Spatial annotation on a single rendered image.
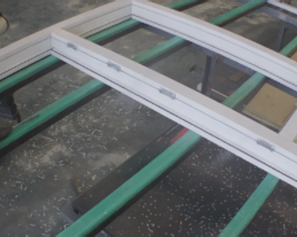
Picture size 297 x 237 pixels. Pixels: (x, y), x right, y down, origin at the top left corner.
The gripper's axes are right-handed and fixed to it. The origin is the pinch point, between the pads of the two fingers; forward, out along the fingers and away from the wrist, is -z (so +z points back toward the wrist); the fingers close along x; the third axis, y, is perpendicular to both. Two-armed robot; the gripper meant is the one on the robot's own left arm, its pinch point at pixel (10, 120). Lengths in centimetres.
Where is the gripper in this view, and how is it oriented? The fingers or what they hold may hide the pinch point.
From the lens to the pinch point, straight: 183.0
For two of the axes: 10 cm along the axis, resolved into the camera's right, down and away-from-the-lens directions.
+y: 3.0, -5.8, 7.6
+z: -0.2, -8.0, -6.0
